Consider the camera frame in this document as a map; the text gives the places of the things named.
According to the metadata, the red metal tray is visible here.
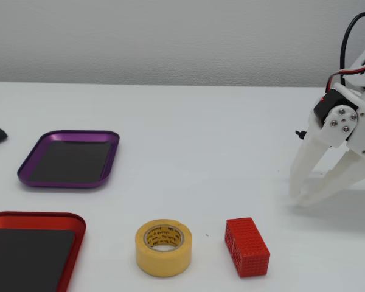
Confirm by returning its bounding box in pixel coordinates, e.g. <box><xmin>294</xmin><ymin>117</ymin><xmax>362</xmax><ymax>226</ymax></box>
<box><xmin>0</xmin><ymin>212</ymin><xmax>87</xmax><ymax>292</ymax></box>

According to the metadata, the purple metal tray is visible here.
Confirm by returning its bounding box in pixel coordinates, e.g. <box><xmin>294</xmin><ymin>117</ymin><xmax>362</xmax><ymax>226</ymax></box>
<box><xmin>16</xmin><ymin>130</ymin><xmax>120</xmax><ymax>189</ymax></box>

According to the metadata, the red studded block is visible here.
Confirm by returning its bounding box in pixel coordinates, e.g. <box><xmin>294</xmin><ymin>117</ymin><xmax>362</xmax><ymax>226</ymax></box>
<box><xmin>224</xmin><ymin>217</ymin><xmax>271</xmax><ymax>278</ymax></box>

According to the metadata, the red white black servo wire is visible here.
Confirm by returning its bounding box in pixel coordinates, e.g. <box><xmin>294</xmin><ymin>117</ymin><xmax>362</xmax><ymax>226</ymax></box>
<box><xmin>326</xmin><ymin>59</ymin><xmax>365</xmax><ymax>92</ymax></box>

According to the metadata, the yellow masking tape roll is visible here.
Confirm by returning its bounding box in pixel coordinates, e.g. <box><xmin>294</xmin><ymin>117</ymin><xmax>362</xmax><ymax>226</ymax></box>
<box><xmin>135</xmin><ymin>218</ymin><xmax>193</xmax><ymax>278</ymax></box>

